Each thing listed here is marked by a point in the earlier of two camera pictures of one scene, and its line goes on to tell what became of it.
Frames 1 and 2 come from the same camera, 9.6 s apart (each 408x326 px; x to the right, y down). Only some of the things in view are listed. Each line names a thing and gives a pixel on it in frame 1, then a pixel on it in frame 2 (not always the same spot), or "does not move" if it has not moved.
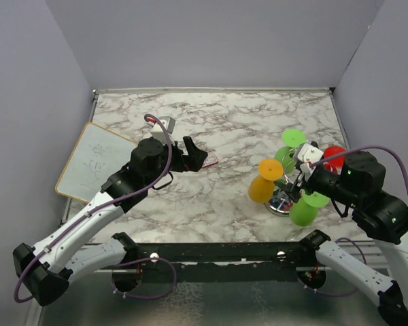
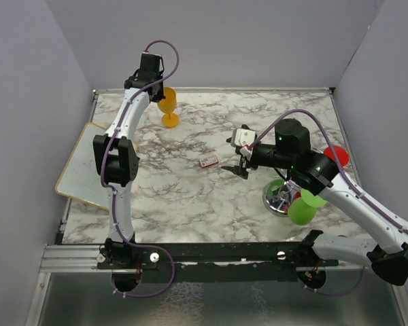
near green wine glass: (304, 211) does not move
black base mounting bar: (263, 262) does not move
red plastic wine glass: (334, 164) does not move
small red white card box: (210, 161) does not move
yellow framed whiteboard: (97, 155) does not move
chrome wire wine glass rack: (281, 202) does not move
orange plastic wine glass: (260, 189) → (167, 104)
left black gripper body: (177, 163) → (158, 79)
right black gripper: (292, 189) → (241, 170)
